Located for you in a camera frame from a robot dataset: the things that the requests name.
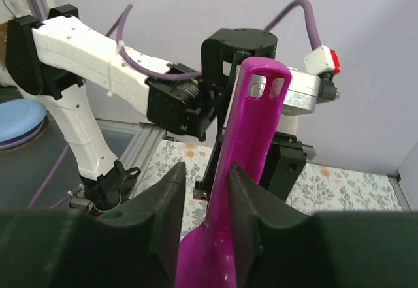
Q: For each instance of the purple plastic scoop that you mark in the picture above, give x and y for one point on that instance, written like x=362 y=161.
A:
x=206 y=257

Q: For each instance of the floral table mat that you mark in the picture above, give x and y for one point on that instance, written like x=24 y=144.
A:
x=317 y=188

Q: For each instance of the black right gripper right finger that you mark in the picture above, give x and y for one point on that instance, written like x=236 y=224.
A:
x=275 y=245

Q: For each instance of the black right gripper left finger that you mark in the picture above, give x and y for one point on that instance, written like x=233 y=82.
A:
x=135 y=245

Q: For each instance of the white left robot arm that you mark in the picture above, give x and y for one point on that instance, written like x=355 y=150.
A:
x=51 y=61

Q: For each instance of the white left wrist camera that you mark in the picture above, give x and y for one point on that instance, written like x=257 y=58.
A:
x=324 y=63

